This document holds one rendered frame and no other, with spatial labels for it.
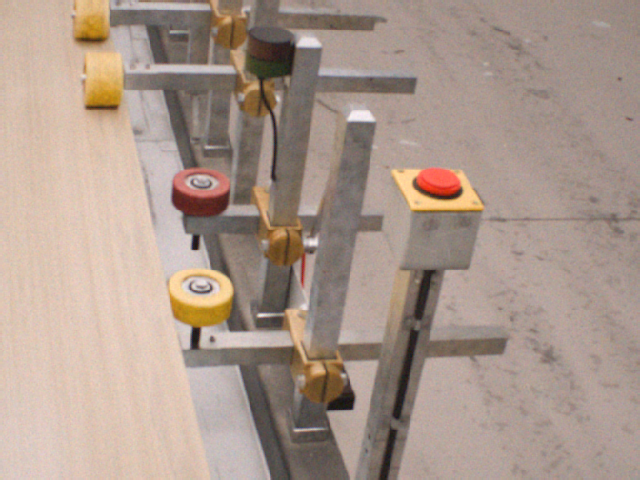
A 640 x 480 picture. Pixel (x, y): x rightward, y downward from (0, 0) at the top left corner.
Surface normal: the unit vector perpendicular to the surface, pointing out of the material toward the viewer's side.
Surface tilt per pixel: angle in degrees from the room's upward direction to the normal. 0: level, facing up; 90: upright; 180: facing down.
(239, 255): 0
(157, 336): 0
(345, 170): 90
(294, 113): 90
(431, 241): 90
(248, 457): 0
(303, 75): 90
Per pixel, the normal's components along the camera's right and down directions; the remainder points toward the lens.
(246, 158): 0.22, 0.54
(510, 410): 0.13, -0.84
